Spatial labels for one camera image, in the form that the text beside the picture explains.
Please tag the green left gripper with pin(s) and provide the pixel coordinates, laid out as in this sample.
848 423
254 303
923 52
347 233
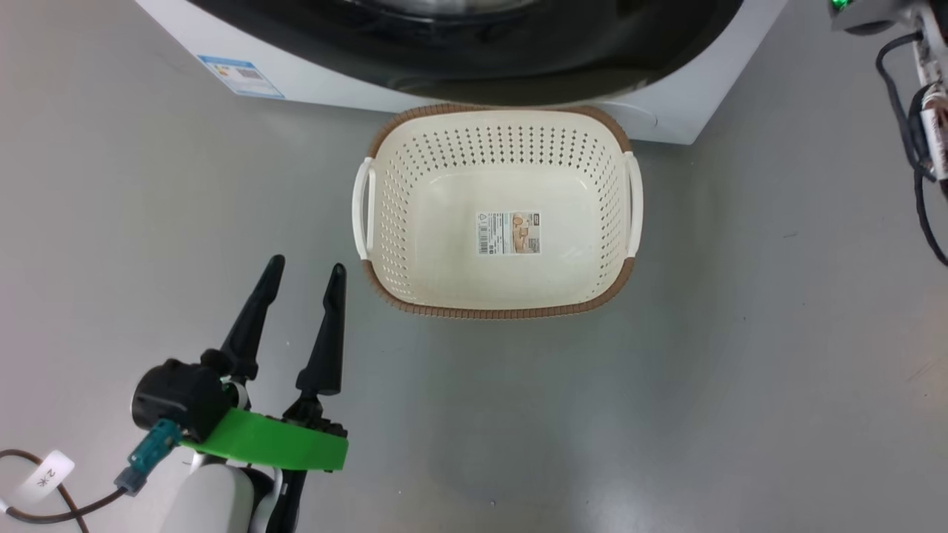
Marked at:
274 444

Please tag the black round glass washer door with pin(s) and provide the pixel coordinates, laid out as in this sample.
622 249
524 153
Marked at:
474 52

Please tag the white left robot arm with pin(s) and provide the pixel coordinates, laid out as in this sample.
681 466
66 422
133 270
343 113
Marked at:
211 500

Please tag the cream laundry basket brown rim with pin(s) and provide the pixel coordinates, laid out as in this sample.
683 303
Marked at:
444 252

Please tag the basket product label sticker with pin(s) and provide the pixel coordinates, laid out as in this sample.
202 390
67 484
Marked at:
508 233

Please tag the white front-load washing machine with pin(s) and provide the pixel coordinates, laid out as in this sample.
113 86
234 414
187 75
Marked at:
666 104

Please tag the blue energy label sticker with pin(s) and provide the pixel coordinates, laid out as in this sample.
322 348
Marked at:
241 75

